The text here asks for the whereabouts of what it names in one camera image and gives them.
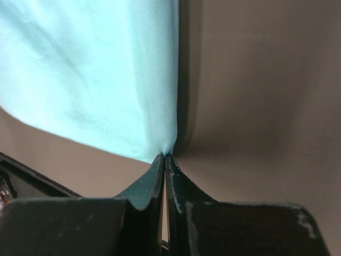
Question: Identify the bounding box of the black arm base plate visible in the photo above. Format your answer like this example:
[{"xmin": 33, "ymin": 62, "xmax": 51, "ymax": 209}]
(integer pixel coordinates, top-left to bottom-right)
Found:
[{"xmin": 1, "ymin": 153, "xmax": 82, "ymax": 212}]

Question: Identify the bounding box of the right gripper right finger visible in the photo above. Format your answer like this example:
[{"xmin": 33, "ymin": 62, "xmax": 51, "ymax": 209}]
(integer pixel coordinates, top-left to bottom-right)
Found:
[{"xmin": 165, "ymin": 155, "xmax": 329, "ymax": 255}]

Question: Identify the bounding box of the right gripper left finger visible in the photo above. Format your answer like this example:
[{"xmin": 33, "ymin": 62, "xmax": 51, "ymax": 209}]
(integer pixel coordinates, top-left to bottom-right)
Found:
[{"xmin": 1, "ymin": 155, "xmax": 164, "ymax": 255}]

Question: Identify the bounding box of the teal t-shirt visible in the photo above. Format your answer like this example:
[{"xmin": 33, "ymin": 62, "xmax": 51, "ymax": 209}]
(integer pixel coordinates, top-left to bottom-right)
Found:
[{"xmin": 1, "ymin": 1, "xmax": 179, "ymax": 163}]

